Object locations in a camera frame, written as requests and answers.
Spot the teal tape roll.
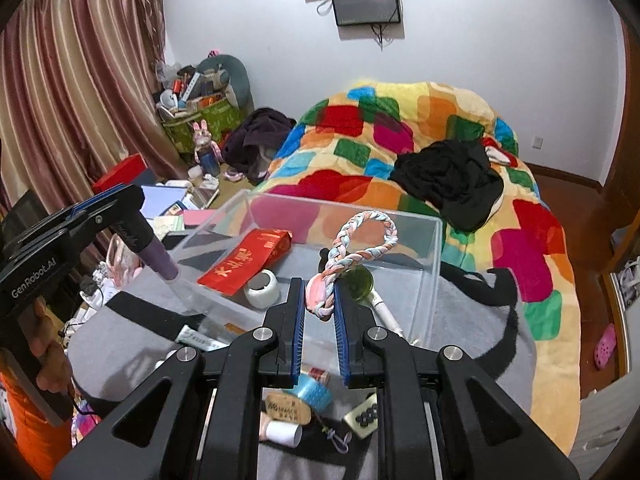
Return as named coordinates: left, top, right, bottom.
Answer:
left=284, top=374, right=333, bottom=413

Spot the mahjong tile keychain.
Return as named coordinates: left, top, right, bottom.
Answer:
left=343, top=393, right=378, bottom=440

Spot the beige cosmetic tube white cap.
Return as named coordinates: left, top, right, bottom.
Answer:
left=259, top=412, right=303, bottom=448

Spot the white tape roll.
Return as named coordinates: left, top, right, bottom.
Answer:
left=243, top=269, right=280, bottom=310

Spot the braided rope toy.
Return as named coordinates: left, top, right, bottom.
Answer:
left=305, top=210, right=398, bottom=322

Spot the red envelope packet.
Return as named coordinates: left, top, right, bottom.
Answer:
left=196, top=229, right=293, bottom=296

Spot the person's hand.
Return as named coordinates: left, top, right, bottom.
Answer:
left=21, top=299, right=72, bottom=393

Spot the tan eraser block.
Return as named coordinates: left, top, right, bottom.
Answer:
left=265, top=392, right=312, bottom=426

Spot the wooden rolling pin stick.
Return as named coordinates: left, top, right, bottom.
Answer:
left=302, top=365, right=330, bottom=387

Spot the clear plastic storage box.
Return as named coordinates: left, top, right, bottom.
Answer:
left=172, top=191, right=442, bottom=347

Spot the white toothpaste tube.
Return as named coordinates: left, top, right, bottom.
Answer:
left=175, top=325, right=227, bottom=352

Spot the grey black blanket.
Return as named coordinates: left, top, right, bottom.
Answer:
left=67, top=244, right=539, bottom=480

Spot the red box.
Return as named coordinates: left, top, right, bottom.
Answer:
left=91, top=153, right=148, bottom=194

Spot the blue white book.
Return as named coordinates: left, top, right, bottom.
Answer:
left=140, top=185, right=186, bottom=219

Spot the pink striped curtain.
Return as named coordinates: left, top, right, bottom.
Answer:
left=1, top=0, right=186, bottom=212

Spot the rabbit doll figure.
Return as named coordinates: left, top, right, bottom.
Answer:
left=192, top=119, right=222, bottom=177

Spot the black clothing on bed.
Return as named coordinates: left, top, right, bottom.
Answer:
left=390, top=140, right=504, bottom=233

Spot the colourful patchwork quilt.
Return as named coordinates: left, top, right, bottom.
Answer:
left=260, top=81, right=580, bottom=451

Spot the dark clothes pile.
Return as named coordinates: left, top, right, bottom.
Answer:
left=221, top=107, right=296, bottom=184

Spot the pink slipper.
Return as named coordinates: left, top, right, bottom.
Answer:
left=593, top=323, right=617, bottom=370

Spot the green basket of clutter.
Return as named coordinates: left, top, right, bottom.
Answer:
left=156, top=62, right=252, bottom=158

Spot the grey neck pillow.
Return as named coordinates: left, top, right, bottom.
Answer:
left=196, top=54, right=250, bottom=110

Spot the small wall monitor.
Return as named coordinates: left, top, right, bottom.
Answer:
left=332, top=0, right=401, bottom=27

